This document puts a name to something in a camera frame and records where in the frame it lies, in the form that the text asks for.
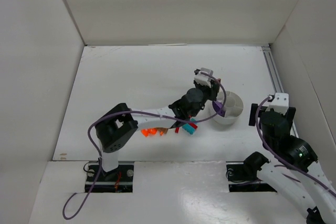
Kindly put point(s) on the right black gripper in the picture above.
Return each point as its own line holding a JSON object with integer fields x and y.
{"x": 253, "y": 114}

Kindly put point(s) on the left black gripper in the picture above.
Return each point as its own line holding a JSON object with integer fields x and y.
{"x": 210, "y": 89}

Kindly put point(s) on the white divided round container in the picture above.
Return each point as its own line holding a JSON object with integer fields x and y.
{"x": 234, "y": 108}

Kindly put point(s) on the purple curved lego piece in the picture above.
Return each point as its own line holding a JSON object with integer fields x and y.
{"x": 222, "y": 113}

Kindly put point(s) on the purple lego block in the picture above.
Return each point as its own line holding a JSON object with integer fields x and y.
{"x": 217, "y": 106}

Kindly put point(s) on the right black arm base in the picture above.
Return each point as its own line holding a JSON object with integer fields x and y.
{"x": 242, "y": 175}

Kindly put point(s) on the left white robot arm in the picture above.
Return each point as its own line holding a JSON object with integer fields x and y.
{"x": 116, "y": 127}

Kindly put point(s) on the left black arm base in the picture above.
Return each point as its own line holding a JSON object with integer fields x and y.
{"x": 119, "y": 180}

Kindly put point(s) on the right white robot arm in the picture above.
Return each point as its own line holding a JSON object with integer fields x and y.
{"x": 314, "y": 197}

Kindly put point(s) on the teal and red lego stack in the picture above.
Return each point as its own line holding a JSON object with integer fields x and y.
{"x": 191, "y": 127}

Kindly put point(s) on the orange round lego piece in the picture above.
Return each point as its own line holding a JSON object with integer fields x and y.
{"x": 145, "y": 132}

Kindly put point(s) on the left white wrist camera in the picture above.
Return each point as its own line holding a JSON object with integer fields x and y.
{"x": 202, "y": 76}

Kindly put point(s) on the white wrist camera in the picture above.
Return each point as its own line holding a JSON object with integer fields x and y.
{"x": 279, "y": 104}
{"x": 202, "y": 76}

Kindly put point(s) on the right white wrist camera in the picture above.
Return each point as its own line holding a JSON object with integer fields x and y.
{"x": 279, "y": 104}

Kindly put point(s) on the aluminium rail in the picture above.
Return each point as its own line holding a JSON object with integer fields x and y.
{"x": 273, "y": 72}

